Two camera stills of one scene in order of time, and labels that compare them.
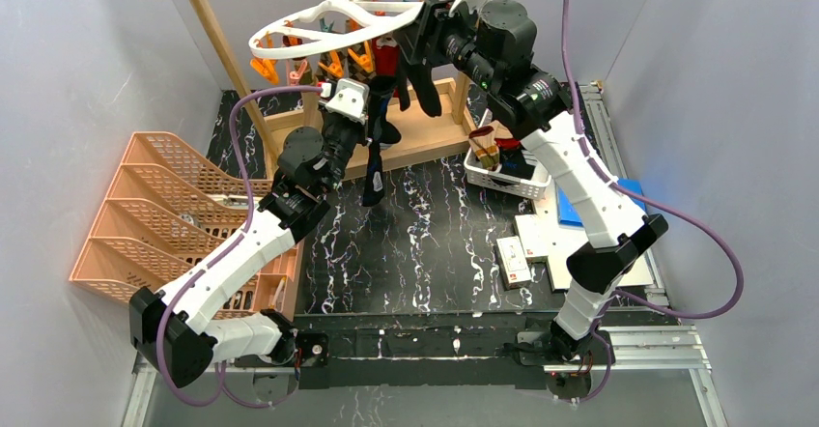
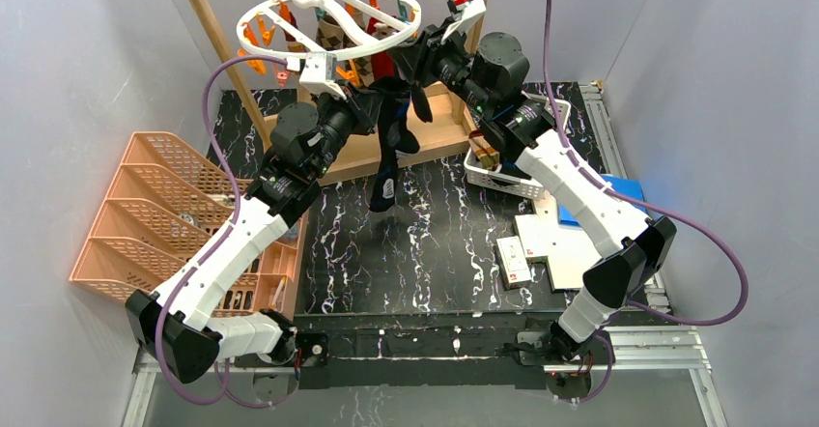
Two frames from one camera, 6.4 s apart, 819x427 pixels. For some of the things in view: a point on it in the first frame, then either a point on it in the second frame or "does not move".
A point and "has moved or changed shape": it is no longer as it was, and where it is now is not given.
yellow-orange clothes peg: [365, 59] -> [351, 73]
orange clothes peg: [267, 68] has moved or changed shape
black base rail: [427, 353] does not move
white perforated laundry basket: [506, 182] does not move
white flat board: [560, 242] does not move
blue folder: [568, 215] does not move
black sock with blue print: [381, 133] has moved or changed shape
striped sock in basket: [484, 145] does not move
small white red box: [513, 268] does not move
